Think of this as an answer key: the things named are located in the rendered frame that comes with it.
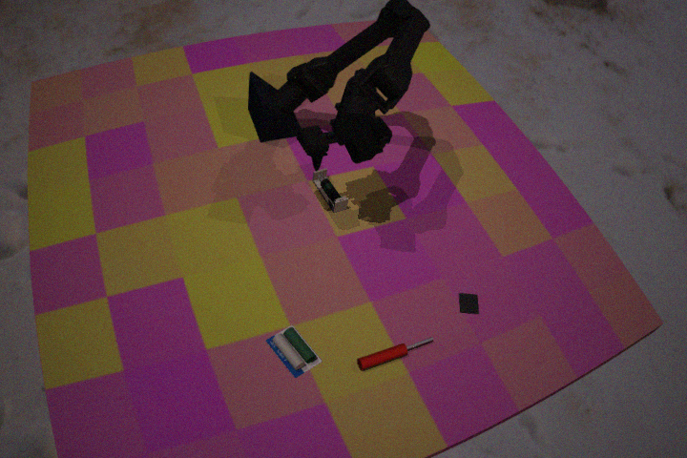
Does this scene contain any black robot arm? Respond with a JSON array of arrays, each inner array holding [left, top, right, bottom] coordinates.
[[269, 0, 430, 164]]

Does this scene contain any red-handled screwdriver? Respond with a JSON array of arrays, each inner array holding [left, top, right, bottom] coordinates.
[[357, 337, 433, 370]]

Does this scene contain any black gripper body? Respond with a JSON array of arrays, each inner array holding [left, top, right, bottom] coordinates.
[[296, 102, 392, 156]]

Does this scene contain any black cylindrical battery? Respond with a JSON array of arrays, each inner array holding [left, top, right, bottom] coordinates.
[[321, 178, 341, 203]]

